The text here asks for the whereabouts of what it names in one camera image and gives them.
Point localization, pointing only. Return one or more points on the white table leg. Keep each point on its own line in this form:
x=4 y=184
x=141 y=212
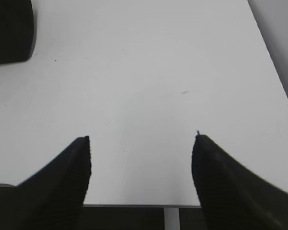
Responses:
x=171 y=218

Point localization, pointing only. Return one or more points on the black bag with tan handles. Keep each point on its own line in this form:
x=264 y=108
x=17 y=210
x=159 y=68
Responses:
x=16 y=30

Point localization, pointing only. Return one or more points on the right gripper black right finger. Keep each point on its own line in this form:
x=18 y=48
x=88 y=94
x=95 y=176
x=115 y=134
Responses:
x=231 y=196

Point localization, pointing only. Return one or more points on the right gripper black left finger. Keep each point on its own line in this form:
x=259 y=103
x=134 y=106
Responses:
x=52 y=198

